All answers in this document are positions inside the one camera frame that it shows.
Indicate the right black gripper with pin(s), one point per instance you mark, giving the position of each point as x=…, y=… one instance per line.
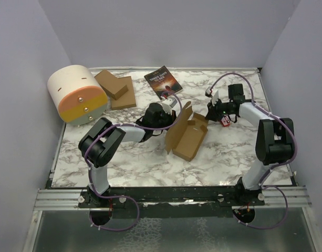
x=212, y=114

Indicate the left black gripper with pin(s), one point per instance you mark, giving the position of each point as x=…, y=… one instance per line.
x=172, y=117

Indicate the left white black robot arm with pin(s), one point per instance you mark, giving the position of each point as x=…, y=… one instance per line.
x=101, y=142

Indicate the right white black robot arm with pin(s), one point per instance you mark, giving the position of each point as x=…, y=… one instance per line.
x=275, y=142

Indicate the flat brown cardboard box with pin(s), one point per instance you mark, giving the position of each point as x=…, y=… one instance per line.
x=127, y=100

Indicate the folded brown cardboard box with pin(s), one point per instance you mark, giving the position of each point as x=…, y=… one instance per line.
x=112, y=85

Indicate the red toy ambulance car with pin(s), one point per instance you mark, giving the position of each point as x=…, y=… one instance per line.
x=225, y=122

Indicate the dark paperback book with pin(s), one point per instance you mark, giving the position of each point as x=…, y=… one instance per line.
x=162, y=82

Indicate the cream orange cylindrical drawer unit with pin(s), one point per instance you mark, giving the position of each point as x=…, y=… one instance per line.
x=78, y=97

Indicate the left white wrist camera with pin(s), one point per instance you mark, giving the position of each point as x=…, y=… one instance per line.
x=168, y=103

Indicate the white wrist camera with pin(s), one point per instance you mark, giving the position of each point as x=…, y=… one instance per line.
x=214, y=96
x=168, y=103

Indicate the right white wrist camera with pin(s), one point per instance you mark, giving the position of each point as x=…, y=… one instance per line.
x=214, y=96

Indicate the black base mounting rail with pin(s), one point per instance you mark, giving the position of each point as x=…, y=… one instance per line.
x=170, y=202

